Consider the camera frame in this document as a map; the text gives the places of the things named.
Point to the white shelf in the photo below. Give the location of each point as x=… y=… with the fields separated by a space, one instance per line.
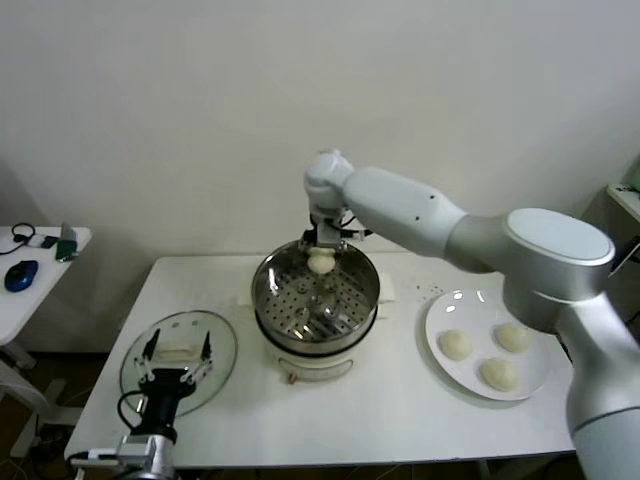
x=627 y=202

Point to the stainless steel steamer basket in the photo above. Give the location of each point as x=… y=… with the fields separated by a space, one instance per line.
x=280 y=280

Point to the green and grey tool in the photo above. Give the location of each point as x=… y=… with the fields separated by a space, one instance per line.
x=66 y=249

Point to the small white device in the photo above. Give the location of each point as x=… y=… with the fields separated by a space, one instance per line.
x=34 y=243

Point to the blue computer mouse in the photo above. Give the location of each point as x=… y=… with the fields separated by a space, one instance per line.
x=22 y=275

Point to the white steamed baozi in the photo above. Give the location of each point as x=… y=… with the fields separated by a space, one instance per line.
x=456 y=345
x=511 y=337
x=320 y=262
x=500 y=375

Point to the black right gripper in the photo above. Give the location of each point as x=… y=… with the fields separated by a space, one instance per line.
x=320 y=218

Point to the white round plate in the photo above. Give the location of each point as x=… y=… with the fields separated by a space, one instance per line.
x=465 y=310

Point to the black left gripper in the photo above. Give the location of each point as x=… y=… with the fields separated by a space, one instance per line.
x=161 y=395

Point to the round glass lid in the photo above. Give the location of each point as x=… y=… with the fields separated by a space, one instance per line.
x=210 y=340

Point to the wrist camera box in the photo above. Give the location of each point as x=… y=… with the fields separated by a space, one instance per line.
x=134 y=445
x=330 y=234

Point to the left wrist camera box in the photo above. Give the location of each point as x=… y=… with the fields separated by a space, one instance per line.
x=134 y=445

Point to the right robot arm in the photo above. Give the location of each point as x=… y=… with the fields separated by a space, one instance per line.
x=400 y=205

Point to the small black phone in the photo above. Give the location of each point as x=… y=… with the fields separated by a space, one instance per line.
x=49 y=243

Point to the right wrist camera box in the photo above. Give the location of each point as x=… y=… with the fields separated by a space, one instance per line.
x=330 y=234

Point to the white electric cooker pot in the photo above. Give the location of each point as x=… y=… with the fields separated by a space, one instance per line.
x=320 y=367

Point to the white side table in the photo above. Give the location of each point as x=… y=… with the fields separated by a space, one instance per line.
x=50 y=280

